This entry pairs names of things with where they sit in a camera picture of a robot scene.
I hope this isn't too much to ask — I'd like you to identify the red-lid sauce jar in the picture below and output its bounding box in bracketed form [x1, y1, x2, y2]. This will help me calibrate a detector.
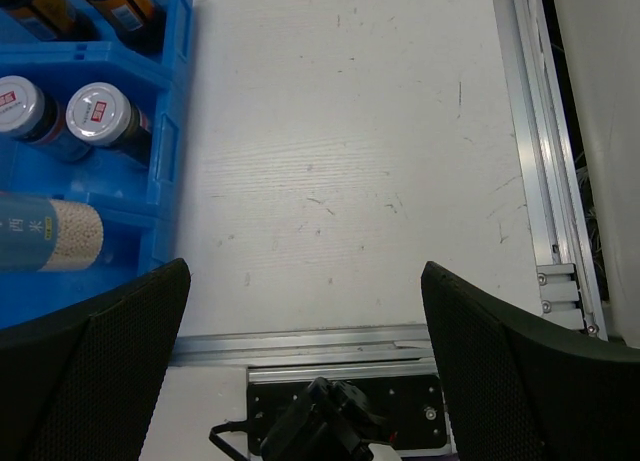
[1, 0, 99, 41]
[85, 0, 166, 54]

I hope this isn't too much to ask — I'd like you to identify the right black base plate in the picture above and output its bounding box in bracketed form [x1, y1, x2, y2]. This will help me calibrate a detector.
[246, 374, 450, 456]

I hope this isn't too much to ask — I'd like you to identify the white-lid spice jar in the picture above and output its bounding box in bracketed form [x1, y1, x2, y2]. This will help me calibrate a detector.
[1, 75, 92, 163]
[65, 82, 152, 168]

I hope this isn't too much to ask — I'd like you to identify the blue bin near compartment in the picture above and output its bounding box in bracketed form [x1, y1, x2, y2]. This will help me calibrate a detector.
[1, 192, 170, 327]

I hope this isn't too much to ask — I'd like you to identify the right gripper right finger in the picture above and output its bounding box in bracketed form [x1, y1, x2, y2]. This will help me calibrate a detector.
[421, 261, 639, 460]

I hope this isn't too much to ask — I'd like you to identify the blue bin middle compartment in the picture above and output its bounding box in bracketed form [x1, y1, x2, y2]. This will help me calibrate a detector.
[1, 42, 188, 219]

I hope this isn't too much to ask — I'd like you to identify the silver-lid blue-label bottle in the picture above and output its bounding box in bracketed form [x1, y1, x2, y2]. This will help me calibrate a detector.
[1, 193, 104, 272]

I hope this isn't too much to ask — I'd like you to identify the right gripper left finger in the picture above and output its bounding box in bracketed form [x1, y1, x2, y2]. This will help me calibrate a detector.
[1, 258, 191, 460]

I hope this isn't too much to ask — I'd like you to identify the aluminium frame rail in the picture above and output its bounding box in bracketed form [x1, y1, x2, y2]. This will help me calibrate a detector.
[173, 0, 607, 381]

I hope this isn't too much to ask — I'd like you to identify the blue bin compartment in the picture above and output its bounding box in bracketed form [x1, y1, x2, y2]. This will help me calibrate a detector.
[1, 42, 188, 219]
[1, 192, 170, 327]

